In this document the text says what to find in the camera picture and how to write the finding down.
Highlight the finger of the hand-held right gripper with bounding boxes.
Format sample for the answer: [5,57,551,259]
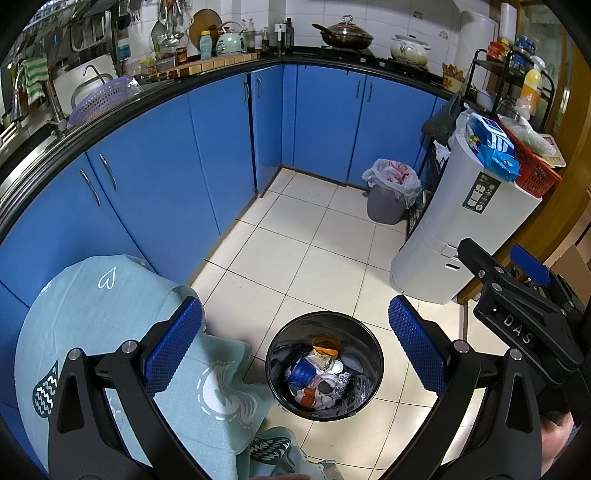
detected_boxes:
[458,237,515,301]
[510,244,578,315]

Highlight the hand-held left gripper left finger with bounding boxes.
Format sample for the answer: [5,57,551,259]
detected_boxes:
[47,296,205,480]

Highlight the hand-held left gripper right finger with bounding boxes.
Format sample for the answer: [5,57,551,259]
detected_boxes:
[383,295,542,480]

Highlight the black trash can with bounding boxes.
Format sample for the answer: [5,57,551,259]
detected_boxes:
[265,312,385,420]

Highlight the person's right hand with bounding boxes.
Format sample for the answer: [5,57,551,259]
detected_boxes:
[541,413,575,462]

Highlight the cardboard box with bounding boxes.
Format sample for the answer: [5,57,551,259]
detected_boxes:
[547,244,589,287]

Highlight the white floor appliance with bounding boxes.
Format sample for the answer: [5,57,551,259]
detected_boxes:
[390,111,543,304]

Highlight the red plastic basket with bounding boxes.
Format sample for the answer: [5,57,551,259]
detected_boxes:
[498,117,563,197]

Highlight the light blue tablecloth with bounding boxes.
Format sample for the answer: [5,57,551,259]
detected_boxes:
[14,254,345,480]

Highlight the purple waste bin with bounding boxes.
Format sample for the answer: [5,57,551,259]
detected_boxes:
[367,185,407,225]

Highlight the blue paper cup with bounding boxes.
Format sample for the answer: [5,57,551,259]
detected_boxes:
[286,359,319,386]

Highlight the blue printed bag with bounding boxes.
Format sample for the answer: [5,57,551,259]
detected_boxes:
[466,114,522,182]

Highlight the clear bag of vegetables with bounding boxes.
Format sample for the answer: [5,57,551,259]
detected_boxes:
[499,115,557,158]

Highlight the white plastic bag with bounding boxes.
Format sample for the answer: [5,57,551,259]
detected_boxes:
[361,158,423,208]

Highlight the dark hanging bag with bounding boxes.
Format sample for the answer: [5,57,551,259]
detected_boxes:
[421,92,465,141]

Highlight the orange spray bottle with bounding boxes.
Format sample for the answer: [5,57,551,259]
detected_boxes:
[521,56,546,116]

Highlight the blue kitchen cabinets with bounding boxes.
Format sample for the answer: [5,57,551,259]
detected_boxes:
[0,64,455,319]

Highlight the black metal rack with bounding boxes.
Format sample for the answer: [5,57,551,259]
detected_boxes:
[464,50,555,121]

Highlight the white cylindrical canister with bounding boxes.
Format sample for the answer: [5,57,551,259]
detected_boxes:
[456,10,500,79]

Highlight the paper towel roll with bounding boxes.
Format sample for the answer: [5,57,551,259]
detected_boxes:
[501,2,518,41]

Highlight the black kitchen countertop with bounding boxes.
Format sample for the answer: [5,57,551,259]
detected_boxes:
[0,46,462,241]

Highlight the purple plastic colander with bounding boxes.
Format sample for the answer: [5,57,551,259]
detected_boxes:
[68,76,141,125]

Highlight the wok with glass lid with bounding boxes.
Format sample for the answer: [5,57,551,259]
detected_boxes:
[311,15,375,51]

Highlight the green striped towel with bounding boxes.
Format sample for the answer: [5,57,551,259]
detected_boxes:
[18,58,49,104]

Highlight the mint green kettle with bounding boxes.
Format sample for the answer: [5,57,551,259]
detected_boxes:
[216,21,246,55]

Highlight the round wooden cutting board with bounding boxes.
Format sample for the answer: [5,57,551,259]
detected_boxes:
[189,8,222,44]

